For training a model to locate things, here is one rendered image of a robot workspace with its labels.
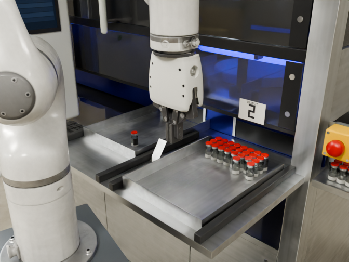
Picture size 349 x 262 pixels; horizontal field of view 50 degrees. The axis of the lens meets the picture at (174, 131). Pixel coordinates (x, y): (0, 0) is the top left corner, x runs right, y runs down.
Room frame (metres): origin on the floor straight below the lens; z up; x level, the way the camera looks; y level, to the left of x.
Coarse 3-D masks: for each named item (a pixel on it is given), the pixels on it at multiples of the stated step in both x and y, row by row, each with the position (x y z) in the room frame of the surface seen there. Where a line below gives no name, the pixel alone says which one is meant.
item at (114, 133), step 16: (128, 112) 1.26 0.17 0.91; (144, 112) 1.32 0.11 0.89; (160, 112) 1.35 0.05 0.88; (96, 128) 1.16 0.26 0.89; (112, 128) 1.19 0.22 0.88; (128, 128) 1.19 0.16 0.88; (144, 128) 1.19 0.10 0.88; (160, 128) 1.19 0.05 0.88; (192, 128) 1.12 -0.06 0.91; (208, 128) 1.19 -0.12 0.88; (112, 144) 1.02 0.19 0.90; (128, 144) 1.06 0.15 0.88; (144, 144) 1.06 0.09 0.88
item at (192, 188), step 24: (192, 144) 0.99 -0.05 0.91; (144, 168) 0.86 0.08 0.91; (168, 168) 0.90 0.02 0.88; (192, 168) 0.90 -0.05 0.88; (216, 168) 0.90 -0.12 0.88; (144, 192) 0.75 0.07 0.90; (168, 192) 0.78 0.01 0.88; (192, 192) 0.78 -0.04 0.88; (216, 192) 0.78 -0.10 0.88; (240, 192) 0.73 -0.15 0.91; (192, 216) 0.65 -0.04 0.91; (216, 216) 0.66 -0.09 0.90
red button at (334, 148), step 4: (332, 140) 0.81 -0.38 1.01; (336, 140) 0.80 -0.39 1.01; (328, 144) 0.80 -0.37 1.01; (332, 144) 0.79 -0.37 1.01; (336, 144) 0.79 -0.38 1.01; (340, 144) 0.79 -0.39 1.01; (328, 148) 0.80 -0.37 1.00; (332, 148) 0.79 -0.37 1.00; (336, 148) 0.79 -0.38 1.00; (340, 148) 0.78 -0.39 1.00; (344, 148) 0.79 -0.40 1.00; (328, 152) 0.80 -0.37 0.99; (332, 152) 0.79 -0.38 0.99; (336, 152) 0.78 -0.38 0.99; (340, 152) 0.78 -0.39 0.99; (332, 156) 0.79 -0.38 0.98; (336, 156) 0.79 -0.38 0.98
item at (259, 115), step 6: (240, 102) 1.01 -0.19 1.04; (246, 102) 1.00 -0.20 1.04; (252, 102) 0.99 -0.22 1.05; (240, 108) 1.01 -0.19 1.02; (246, 108) 1.00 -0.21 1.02; (252, 108) 0.99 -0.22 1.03; (258, 108) 0.97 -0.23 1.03; (264, 108) 0.96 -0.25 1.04; (240, 114) 1.01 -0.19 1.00; (246, 114) 1.00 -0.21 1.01; (252, 114) 0.98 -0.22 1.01; (258, 114) 0.97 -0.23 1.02; (264, 114) 0.96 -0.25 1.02; (252, 120) 0.98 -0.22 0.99; (258, 120) 0.97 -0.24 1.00
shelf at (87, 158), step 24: (72, 144) 1.07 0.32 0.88; (96, 144) 1.07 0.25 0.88; (240, 144) 1.07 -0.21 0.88; (72, 168) 0.92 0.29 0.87; (96, 168) 0.91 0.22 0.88; (120, 192) 0.79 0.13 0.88; (288, 192) 0.80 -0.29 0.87; (144, 216) 0.71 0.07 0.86; (168, 216) 0.69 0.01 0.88; (240, 216) 0.69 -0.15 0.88; (192, 240) 0.61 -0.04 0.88; (216, 240) 0.61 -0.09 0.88
